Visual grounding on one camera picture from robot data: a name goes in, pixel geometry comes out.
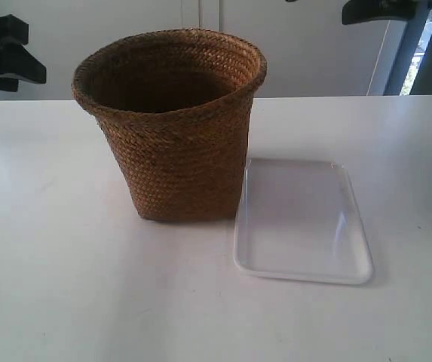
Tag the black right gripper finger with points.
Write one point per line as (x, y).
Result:
(362, 11)

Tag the brown woven basket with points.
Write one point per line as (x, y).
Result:
(174, 107)

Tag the white rectangular plastic tray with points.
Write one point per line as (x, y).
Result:
(299, 220)

